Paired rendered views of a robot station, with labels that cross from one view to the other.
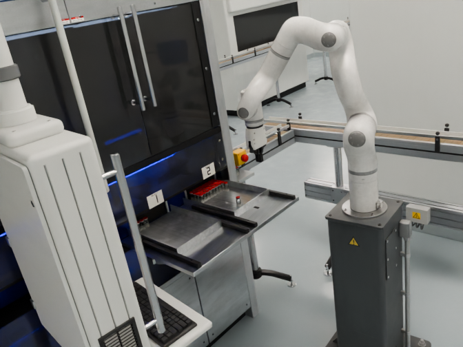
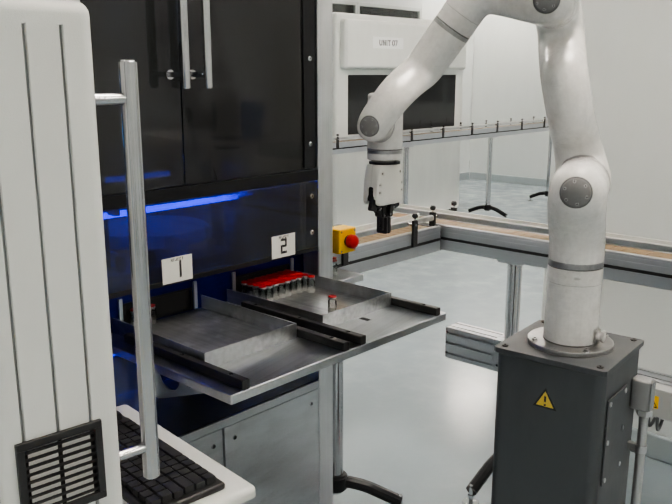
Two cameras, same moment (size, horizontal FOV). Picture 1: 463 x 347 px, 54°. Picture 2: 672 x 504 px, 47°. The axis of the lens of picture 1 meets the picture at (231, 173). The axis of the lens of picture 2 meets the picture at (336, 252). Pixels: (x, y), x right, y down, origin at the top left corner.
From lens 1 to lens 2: 0.39 m
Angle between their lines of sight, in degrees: 10
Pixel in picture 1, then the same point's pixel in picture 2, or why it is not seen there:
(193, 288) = not seen: hidden behind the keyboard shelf
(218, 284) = (266, 474)
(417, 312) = not seen: outside the picture
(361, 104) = (587, 138)
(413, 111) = (653, 228)
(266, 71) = (423, 57)
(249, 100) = (383, 102)
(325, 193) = (483, 352)
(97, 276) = (42, 301)
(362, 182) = (573, 284)
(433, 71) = not seen: outside the picture
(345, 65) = (568, 57)
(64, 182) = (16, 74)
